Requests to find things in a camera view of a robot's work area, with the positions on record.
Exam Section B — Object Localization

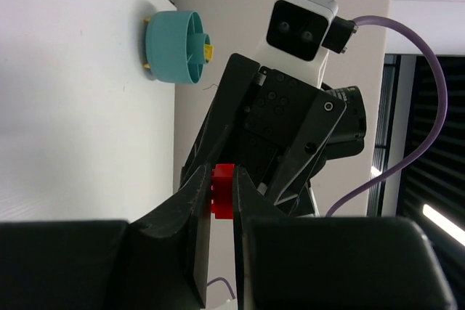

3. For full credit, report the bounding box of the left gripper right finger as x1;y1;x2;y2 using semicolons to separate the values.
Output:
232;167;458;309

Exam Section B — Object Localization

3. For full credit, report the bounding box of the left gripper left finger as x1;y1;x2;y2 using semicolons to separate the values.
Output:
1;165;211;309

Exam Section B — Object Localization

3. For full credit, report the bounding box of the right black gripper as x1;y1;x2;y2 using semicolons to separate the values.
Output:
180;53;346;205

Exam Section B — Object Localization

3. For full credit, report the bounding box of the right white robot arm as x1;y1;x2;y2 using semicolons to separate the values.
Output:
180;54;366;216

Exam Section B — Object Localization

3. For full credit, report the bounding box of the teal divided round container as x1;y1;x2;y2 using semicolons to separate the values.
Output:
144;10;213;84

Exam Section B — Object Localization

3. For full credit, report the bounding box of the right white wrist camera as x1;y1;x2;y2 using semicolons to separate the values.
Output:
253;0;357;88

